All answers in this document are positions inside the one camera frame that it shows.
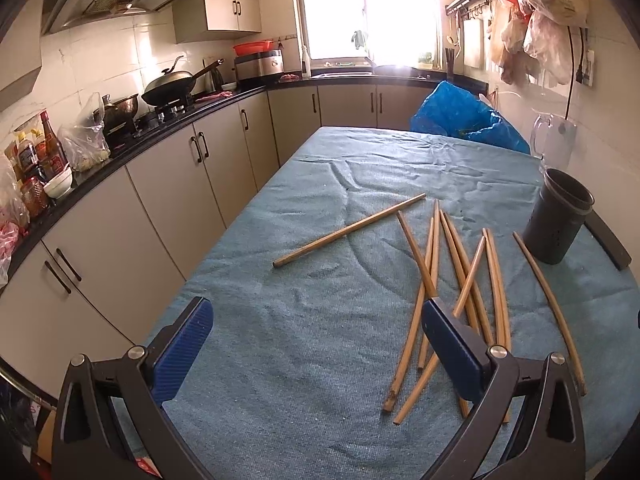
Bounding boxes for wooden chopstick vertical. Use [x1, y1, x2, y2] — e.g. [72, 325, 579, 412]
[418, 200, 440, 370]

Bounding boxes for wooden chopstick pair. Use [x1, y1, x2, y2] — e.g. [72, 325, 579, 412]
[483, 228, 506, 347]
[487, 228, 513, 425]

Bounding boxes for wooden chopstick crossing diagonal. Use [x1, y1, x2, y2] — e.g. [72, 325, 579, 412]
[393, 236, 486, 426]

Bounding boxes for wooden chopstick apart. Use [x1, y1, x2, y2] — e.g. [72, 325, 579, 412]
[272, 193, 426, 269]

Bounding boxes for dark grey utensil holder cup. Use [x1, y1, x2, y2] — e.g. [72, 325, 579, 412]
[522, 168, 594, 264]

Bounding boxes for wooden chopstick long dark tip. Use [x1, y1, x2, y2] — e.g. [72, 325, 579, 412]
[382, 283, 425, 414]

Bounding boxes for kitchen sink faucet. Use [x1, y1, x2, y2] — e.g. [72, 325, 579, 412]
[352, 30, 374, 66]

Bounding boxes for blue terry table cloth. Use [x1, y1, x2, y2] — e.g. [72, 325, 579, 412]
[112, 126, 640, 480]

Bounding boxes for black flat bar on table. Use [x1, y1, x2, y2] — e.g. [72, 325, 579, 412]
[585, 210, 631, 271]

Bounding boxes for white bowl on counter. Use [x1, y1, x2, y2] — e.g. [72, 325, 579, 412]
[43, 165, 73, 200]

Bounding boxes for clear glass beer mug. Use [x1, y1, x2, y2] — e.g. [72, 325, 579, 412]
[530, 113, 577, 170]

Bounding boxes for blue plastic bag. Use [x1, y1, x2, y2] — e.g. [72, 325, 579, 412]
[409, 81, 530, 155]

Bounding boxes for dark sauce bottle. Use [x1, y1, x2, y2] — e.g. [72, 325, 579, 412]
[40, 110, 67, 176]

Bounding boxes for clear bag with food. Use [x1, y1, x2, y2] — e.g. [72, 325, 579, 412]
[58, 92, 111, 174]

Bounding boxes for small steel pot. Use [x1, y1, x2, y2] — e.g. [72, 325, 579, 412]
[92, 93, 139, 136]

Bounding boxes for steel kettle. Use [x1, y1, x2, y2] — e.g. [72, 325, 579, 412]
[205, 60, 224, 93]

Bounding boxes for silver rice cooker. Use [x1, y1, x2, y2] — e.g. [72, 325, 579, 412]
[234, 49, 284, 81]

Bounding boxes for red plastic basin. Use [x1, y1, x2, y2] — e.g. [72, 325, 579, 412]
[233, 40, 273, 56]

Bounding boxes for hanging plastic bags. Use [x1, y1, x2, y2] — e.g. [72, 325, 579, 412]
[500, 0, 589, 84]

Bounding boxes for black wok with handle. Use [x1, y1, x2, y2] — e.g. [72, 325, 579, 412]
[142, 55, 224, 107]

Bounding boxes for black power cable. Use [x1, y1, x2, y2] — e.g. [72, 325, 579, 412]
[564, 24, 590, 122]

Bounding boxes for white wall socket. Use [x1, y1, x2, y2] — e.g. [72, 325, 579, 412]
[580, 49, 594, 87]

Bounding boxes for wall mounted utensil rack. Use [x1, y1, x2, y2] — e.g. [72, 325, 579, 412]
[445, 0, 490, 20]

